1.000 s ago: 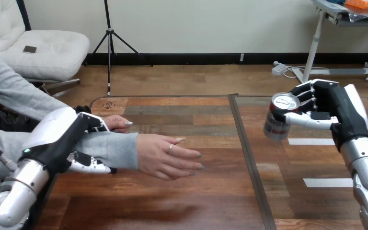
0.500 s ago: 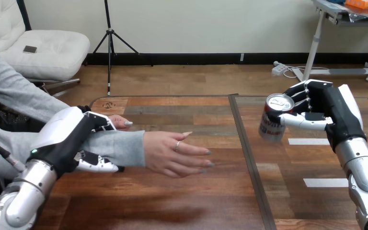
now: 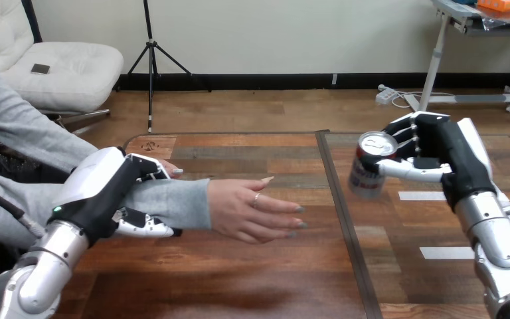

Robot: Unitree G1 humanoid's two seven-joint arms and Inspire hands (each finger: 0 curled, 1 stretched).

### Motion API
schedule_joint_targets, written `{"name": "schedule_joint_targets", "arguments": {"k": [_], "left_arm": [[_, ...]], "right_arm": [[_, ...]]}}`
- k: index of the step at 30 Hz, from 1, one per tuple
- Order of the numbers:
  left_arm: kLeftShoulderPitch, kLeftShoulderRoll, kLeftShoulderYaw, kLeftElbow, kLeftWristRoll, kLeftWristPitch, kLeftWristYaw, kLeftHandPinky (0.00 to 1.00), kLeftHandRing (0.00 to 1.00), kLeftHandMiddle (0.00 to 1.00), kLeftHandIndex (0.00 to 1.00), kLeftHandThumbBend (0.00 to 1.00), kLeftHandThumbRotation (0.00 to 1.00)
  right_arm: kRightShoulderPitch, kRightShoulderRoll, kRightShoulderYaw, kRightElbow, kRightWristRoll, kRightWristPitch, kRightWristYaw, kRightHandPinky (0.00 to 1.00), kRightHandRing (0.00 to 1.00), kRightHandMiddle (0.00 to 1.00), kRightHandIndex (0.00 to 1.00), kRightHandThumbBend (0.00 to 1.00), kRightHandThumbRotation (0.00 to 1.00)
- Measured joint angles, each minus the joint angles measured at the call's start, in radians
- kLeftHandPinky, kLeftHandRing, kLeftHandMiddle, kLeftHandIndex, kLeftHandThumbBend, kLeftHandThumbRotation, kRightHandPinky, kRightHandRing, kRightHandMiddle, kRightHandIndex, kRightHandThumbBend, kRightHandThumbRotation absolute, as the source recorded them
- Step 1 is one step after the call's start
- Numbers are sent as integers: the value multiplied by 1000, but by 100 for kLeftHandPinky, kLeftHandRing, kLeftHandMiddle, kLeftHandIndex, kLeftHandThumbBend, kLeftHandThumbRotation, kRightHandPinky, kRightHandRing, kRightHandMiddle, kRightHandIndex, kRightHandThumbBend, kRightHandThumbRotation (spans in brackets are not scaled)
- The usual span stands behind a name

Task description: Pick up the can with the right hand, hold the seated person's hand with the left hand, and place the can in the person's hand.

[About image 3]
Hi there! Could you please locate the red and white drink can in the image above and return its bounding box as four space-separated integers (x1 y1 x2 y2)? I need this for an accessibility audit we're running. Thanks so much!
347 130 399 199

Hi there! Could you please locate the person's body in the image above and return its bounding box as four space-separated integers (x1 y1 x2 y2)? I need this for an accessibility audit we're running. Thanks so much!
0 110 71 318

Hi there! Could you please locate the white desk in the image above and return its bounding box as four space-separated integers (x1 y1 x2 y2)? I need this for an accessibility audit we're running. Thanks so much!
403 0 510 125

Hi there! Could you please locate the white cushioned chair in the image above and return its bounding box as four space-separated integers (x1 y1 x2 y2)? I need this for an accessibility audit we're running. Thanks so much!
0 0 125 134

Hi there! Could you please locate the person's hand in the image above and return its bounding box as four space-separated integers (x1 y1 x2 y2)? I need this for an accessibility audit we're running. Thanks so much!
207 175 309 246
157 159 185 179

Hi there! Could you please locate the black tripod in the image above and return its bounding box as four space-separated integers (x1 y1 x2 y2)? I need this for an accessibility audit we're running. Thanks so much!
116 0 213 134

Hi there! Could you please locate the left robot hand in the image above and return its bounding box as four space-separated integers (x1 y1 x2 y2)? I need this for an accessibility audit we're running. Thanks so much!
48 146 184 248

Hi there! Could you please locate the tangle of cables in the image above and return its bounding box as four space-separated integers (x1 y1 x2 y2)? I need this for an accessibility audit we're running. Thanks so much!
390 90 457 110

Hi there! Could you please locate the orange thing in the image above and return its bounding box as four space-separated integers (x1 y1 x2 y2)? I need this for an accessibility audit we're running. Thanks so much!
476 0 510 13

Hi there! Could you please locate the person's forearm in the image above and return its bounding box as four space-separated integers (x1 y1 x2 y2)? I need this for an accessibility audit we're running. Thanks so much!
0 166 213 250
0 37 103 175

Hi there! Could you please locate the white power strip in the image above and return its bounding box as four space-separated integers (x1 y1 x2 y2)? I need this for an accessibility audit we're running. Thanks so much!
375 84 398 106

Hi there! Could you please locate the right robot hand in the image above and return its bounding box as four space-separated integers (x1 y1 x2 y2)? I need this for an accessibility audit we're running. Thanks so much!
360 111 498 213

